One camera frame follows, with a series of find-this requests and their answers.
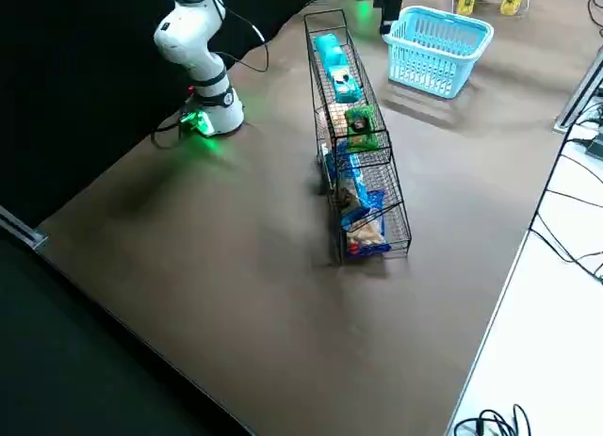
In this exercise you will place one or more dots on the teal chips bag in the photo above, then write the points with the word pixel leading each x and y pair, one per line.
pixel 327 50
pixel 346 85

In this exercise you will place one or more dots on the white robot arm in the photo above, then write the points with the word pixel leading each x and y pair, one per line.
pixel 207 92

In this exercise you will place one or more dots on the light blue plastic basket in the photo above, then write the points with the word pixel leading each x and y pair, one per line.
pixel 426 86

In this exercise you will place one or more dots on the yellow labelled tea bottle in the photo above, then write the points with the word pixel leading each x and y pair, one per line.
pixel 470 0
pixel 511 0

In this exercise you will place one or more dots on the clear acrylic bottle tray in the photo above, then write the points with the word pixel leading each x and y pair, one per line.
pixel 490 3

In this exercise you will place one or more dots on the green snack bag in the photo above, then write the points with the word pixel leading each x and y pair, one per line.
pixel 362 127

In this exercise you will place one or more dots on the blue snack bag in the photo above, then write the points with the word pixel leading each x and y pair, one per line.
pixel 363 233

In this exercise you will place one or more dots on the long blue cookie pack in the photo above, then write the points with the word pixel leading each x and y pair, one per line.
pixel 358 186

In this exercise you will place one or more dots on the white desk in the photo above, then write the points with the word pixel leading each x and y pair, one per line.
pixel 542 337

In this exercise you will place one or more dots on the aluminium camera post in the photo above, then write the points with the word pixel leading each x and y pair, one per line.
pixel 577 92

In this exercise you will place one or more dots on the aluminium frame profile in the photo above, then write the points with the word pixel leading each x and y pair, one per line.
pixel 26 229

